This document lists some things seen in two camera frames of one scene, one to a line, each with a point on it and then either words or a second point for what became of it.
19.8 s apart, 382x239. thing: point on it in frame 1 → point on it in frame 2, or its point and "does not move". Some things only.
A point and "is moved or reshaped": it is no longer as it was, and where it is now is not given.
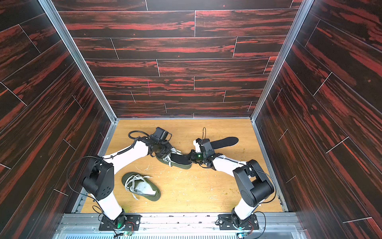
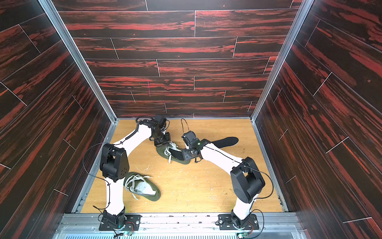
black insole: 227,142 does not move
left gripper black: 166,142 → 168,137
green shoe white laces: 166,160 is moved or reshaped
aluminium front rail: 179,225 does not move
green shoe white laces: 139,185 does not move
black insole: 180,158 is moved or reshaped
